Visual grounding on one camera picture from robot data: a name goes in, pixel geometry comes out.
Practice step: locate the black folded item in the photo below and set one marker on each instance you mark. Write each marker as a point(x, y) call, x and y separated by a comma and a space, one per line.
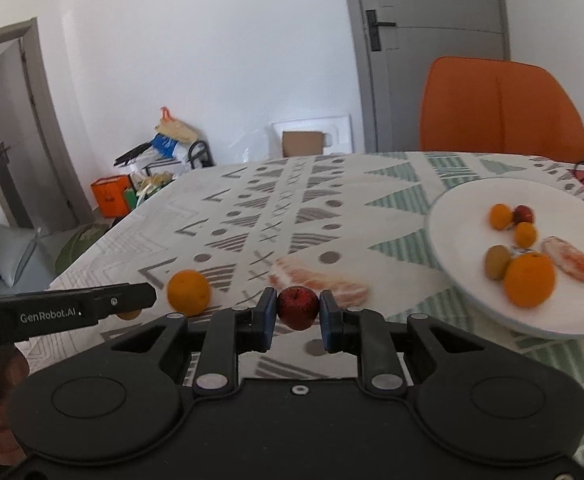
point(132, 154)

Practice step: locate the black rack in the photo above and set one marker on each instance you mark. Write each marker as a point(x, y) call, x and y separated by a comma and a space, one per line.
point(207, 155)

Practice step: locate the grey door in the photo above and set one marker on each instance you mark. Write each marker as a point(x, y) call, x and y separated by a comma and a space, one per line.
point(431, 20)

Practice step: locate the orange box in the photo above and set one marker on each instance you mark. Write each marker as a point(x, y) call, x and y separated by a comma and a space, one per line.
point(109, 197)

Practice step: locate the white plate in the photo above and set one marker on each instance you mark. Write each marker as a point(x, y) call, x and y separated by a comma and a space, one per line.
point(461, 250)

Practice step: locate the grey pillow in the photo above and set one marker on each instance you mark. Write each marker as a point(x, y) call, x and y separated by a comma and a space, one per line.
point(17, 255)

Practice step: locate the grey door frame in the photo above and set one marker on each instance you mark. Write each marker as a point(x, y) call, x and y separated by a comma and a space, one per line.
point(47, 135)

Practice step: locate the large orange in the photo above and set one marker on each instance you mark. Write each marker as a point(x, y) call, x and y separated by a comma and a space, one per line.
point(529, 280)

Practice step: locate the green box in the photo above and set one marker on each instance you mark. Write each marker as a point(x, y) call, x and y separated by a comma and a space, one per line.
point(132, 199)

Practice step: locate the small orange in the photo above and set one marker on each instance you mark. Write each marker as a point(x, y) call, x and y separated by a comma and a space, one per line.
point(525, 235)
point(500, 216)

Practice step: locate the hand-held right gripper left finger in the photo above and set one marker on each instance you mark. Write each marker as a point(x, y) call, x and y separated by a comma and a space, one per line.
point(267, 322)

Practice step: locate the green cushion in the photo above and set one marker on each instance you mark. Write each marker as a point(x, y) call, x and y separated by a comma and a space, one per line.
point(79, 247)

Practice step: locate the small dark red apple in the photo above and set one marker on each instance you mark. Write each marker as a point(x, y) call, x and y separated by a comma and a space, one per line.
point(298, 307)

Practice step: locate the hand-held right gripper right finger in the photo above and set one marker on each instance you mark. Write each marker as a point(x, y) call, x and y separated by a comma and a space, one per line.
point(329, 327)

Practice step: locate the orange chair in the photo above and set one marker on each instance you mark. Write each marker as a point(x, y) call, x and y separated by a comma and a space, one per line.
point(496, 110)

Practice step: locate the medium orange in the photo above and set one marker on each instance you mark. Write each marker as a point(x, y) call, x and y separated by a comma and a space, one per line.
point(188, 292)

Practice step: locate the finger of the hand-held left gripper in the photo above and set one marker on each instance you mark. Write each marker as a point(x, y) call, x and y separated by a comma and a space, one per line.
point(127, 300)

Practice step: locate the white bag with items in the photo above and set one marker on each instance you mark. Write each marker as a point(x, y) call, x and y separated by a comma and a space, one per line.
point(154, 182)

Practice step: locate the blue and white bag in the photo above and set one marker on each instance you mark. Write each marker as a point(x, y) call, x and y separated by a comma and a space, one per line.
point(164, 145)

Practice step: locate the cardboard box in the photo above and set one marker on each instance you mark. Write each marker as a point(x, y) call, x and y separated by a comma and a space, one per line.
point(302, 144)

